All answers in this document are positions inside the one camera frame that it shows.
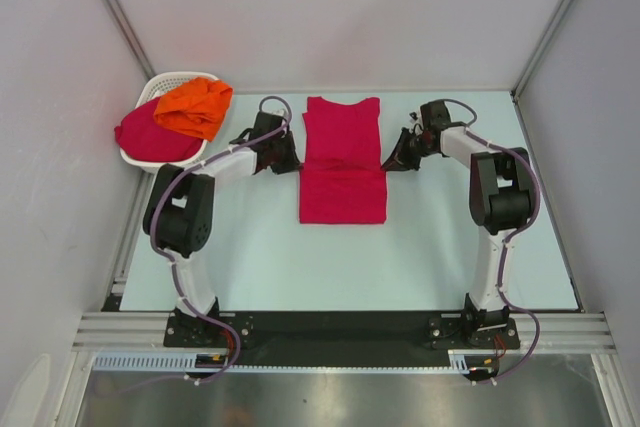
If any aluminium left corner post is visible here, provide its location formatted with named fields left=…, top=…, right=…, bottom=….
left=101, top=0, right=156, bottom=80

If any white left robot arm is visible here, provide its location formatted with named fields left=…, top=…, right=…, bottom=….
left=143, top=129, right=302, bottom=347

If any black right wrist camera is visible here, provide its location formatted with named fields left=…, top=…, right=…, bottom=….
left=420, top=100, right=451, bottom=131

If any pink t shirt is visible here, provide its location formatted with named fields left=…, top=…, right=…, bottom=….
left=299, top=97, right=388, bottom=225
left=114, top=97, right=203, bottom=163

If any aluminium front frame rail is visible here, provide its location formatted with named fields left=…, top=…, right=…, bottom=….
left=72, top=312, right=616, bottom=354

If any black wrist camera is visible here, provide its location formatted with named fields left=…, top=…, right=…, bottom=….
left=420, top=100, right=451, bottom=131
left=252, top=111, right=286, bottom=138

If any white perforated laundry basket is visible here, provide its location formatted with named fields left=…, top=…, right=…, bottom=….
left=114, top=72, right=233, bottom=173

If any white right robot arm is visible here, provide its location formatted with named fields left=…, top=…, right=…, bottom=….
left=382, top=123, right=540, bottom=348

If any white slotted cable duct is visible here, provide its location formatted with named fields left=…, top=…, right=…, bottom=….
left=93, top=351, right=494, bottom=378

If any aluminium right corner post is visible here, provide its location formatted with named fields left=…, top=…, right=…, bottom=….
left=510, top=0, right=577, bottom=103

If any aluminium corner post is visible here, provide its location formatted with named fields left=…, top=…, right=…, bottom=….
left=101, top=0, right=156, bottom=80
left=510, top=0, right=577, bottom=103

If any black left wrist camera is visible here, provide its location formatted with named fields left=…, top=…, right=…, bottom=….
left=252, top=111, right=286, bottom=138

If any orange t shirt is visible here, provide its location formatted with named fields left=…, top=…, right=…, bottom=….
left=153, top=77, right=234, bottom=142

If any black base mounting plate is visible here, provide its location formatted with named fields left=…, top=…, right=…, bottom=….
left=163, top=310, right=520, bottom=365

